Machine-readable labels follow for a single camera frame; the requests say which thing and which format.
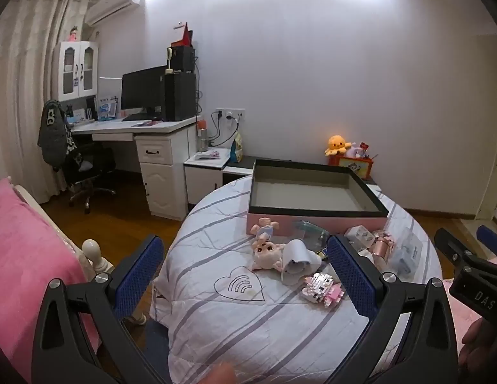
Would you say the black-topped low tv stand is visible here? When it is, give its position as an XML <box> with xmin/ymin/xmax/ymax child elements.
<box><xmin>222</xmin><ymin>154</ymin><xmax>382</xmax><ymax>193</ymax></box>

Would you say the pink white block toy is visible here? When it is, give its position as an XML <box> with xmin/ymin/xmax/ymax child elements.
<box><xmin>300</xmin><ymin>271</ymin><xmax>346</xmax><ymax>301</ymax></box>

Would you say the dark grey jacket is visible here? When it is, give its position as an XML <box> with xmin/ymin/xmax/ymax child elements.
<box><xmin>37</xmin><ymin>99</ymin><xmax>79</xmax><ymax>167</ymax></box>

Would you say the pink box with black rim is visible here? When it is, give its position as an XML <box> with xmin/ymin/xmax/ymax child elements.
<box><xmin>247</xmin><ymin>159</ymin><xmax>390</xmax><ymax>238</ymax></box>

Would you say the cream bed post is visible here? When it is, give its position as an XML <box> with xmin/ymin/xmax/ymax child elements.
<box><xmin>81</xmin><ymin>239</ymin><xmax>115</xmax><ymax>281</ymax></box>

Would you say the white wall power outlet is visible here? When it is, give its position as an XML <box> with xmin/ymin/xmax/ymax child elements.
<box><xmin>215</xmin><ymin>108</ymin><xmax>246</xmax><ymax>122</ymax></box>

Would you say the small pig figure blue outfit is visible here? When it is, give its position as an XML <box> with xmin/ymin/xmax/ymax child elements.
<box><xmin>250</xmin><ymin>216</ymin><xmax>281</xmax><ymax>238</ymax></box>

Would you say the white wall air conditioner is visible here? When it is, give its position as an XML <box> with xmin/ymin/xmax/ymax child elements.
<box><xmin>85</xmin><ymin>0</ymin><xmax>147</xmax><ymax>25</ymax></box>

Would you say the white side cabinet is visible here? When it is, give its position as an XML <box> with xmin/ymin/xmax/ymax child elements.
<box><xmin>183</xmin><ymin>149</ymin><xmax>233</xmax><ymax>209</ymax></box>

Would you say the rose gold cylinder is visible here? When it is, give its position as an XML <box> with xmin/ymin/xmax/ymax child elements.
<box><xmin>368</xmin><ymin>229</ymin><xmax>395</xmax><ymax>269</ymax></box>

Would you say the clear plastic container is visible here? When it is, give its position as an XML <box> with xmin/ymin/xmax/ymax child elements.
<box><xmin>293</xmin><ymin>219</ymin><xmax>331</xmax><ymax>255</ymax></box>

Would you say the blue yellow snack bag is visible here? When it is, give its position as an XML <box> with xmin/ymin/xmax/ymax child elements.
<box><xmin>229</xmin><ymin>132</ymin><xmax>245</xmax><ymax>165</ymax></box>

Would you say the black power cable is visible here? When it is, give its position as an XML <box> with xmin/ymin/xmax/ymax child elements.
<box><xmin>209</xmin><ymin>111</ymin><xmax>238</xmax><ymax>147</ymax></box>

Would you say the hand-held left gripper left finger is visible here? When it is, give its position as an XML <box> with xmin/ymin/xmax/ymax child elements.
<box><xmin>31</xmin><ymin>234</ymin><xmax>166</xmax><ymax>384</ymax></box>

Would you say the red paper bag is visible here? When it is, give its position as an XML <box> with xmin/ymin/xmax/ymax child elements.
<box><xmin>171</xmin><ymin>22</ymin><xmax>194</xmax><ymax>48</ymax></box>

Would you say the black speaker box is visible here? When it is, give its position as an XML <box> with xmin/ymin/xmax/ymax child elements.
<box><xmin>171</xmin><ymin>45</ymin><xmax>196</xmax><ymax>73</ymax></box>

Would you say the big-headed pink pig figure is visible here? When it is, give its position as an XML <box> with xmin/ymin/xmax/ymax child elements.
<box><xmin>250</xmin><ymin>235</ymin><xmax>289</xmax><ymax>273</ymax></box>

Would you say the red cartoon storage box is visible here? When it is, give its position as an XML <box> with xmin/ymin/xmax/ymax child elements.
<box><xmin>328</xmin><ymin>153</ymin><xmax>376</xmax><ymax>180</ymax></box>

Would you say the white glass-door hutch cabinet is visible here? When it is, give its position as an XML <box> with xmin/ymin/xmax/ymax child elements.
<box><xmin>53</xmin><ymin>41</ymin><xmax>100</xmax><ymax>103</ymax></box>

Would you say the black computer monitor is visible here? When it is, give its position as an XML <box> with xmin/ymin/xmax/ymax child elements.
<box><xmin>120</xmin><ymin>65</ymin><xmax>169</xmax><ymax>119</ymax></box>

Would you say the cream pleated curtain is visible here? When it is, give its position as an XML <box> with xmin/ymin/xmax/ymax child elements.
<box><xmin>0</xmin><ymin>0</ymin><xmax>90</xmax><ymax>205</ymax></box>

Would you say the orange octopus plush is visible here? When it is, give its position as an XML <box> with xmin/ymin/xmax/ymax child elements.
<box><xmin>324</xmin><ymin>135</ymin><xmax>352</xmax><ymax>157</ymax></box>

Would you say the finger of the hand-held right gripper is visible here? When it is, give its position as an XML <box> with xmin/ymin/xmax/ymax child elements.
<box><xmin>476</xmin><ymin>225</ymin><xmax>497</xmax><ymax>257</ymax></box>
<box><xmin>434</xmin><ymin>228</ymin><xmax>475</xmax><ymax>267</ymax></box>

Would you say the white handheld device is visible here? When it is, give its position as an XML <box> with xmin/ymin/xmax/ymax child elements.
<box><xmin>280</xmin><ymin>239</ymin><xmax>322</xmax><ymax>287</ymax></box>

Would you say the blue white box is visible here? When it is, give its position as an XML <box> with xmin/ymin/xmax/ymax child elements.
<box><xmin>97</xmin><ymin>95</ymin><xmax>118</xmax><ymax>121</ymax></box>

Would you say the black office chair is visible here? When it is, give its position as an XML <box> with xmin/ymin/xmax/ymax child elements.
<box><xmin>62</xmin><ymin>143</ymin><xmax>117</xmax><ymax>214</ymax></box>

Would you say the orange-capped water bottle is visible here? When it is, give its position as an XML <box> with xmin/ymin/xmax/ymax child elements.
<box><xmin>196</xmin><ymin>119</ymin><xmax>209</xmax><ymax>152</ymax></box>

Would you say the person's right hand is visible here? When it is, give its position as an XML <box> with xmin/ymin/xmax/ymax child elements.
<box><xmin>458</xmin><ymin>316</ymin><xmax>497</xmax><ymax>373</ymax></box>

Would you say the black computer tower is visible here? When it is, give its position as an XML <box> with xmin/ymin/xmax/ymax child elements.
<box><xmin>164</xmin><ymin>71</ymin><xmax>198</xmax><ymax>122</ymax></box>

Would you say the clear plastic case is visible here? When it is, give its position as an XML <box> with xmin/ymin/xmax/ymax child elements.
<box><xmin>388</xmin><ymin>228</ymin><xmax>424</xmax><ymax>277</ymax></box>

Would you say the white desk with drawers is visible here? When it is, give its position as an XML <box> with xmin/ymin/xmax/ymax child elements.
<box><xmin>70</xmin><ymin>115</ymin><xmax>203</xmax><ymax>221</ymax></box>

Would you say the white cube charger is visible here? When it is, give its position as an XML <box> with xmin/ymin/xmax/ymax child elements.
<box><xmin>343</xmin><ymin>226</ymin><xmax>376</xmax><ymax>249</ymax></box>

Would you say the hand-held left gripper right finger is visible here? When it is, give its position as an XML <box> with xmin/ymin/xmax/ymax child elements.
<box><xmin>326</xmin><ymin>234</ymin><xmax>459</xmax><ymax>384</ymax></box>

